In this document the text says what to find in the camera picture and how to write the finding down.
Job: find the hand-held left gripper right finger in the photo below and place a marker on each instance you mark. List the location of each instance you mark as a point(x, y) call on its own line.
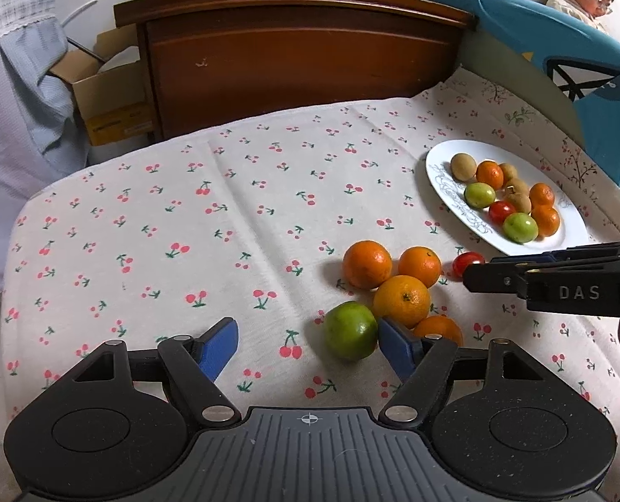
point(393, 346)

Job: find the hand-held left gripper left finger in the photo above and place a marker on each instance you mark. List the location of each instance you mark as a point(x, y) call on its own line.
point(218, 348)

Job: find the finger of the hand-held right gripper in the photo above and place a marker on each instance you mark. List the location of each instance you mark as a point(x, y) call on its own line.
point(493, 278)
point(555, 256)

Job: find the red cherry tomato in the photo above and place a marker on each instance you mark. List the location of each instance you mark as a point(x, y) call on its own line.
point(502, 211)
point(468, 264)

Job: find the large green lime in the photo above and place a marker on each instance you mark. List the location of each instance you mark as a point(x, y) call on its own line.
point(350, 330)

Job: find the tan longan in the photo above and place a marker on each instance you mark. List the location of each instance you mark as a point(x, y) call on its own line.
point(509, 169)
point(517, 186)
point(462, 166)
point(519, 203)

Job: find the white patterned plate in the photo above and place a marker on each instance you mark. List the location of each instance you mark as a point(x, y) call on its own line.
point(446, 167)

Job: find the fruits heaped on plate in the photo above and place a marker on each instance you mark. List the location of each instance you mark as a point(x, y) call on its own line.
point(498, 99)

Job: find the cherry print bedsheet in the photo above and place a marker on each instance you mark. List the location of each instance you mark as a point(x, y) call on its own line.
point(184, 246)

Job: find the olive grey cushion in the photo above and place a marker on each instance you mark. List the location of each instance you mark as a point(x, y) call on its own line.
point(519, 83)

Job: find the blue quilt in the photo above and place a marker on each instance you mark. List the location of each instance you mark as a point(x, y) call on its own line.
point(524, 21)

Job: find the brown cardboard box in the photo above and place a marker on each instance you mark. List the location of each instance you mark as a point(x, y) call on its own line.
point(111, 99)

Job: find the wooden bedside cabinet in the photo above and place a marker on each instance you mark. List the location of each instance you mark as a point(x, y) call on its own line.
point(299, 63)

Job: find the light blue striped cloth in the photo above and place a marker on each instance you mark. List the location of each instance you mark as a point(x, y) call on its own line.
point(11, 141)

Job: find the white plastic tube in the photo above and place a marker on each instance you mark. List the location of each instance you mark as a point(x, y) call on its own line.
point(79, 10)

